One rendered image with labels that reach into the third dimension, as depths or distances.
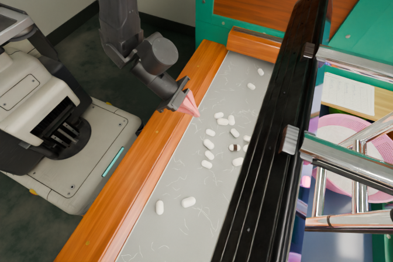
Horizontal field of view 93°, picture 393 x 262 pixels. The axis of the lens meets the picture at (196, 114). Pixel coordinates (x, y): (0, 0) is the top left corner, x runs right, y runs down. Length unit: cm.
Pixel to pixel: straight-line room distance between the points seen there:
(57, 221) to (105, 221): 98
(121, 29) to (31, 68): 43
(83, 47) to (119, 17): 198
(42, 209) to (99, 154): 56
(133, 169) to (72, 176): 69
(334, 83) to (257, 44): 31
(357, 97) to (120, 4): 76
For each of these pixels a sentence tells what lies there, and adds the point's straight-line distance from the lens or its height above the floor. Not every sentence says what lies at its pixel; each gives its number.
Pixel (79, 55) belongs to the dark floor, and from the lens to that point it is 229.
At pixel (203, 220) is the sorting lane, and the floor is 74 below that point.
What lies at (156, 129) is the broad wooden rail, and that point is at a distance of 60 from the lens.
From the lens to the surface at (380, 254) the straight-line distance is 75.
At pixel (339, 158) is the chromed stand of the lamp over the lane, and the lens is 22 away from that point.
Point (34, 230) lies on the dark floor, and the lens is 160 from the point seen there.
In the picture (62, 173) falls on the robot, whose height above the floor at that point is 28.
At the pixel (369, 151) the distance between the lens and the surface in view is 80.
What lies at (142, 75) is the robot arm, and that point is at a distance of 44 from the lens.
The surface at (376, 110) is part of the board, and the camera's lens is 85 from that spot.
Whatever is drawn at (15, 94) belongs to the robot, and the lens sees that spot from 78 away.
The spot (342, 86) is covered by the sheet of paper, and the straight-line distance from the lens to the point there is 84.
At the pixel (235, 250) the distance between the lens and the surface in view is 21.
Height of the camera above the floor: 129
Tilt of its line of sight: 59 degrees down
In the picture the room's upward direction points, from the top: straight up
